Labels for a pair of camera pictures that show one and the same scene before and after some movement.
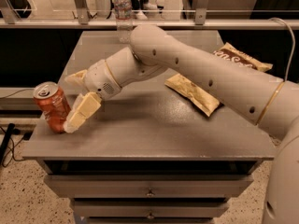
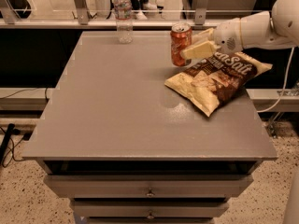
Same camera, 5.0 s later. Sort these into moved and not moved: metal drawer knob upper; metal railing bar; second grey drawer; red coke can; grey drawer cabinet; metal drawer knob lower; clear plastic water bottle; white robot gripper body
Moved: red coke can; white robot gripper body
Not moved: second grey drawer; clear plastic water bottle; grey drawer cabinet; metal railing bar; metal drawer knob lower; metal drawer knob upper
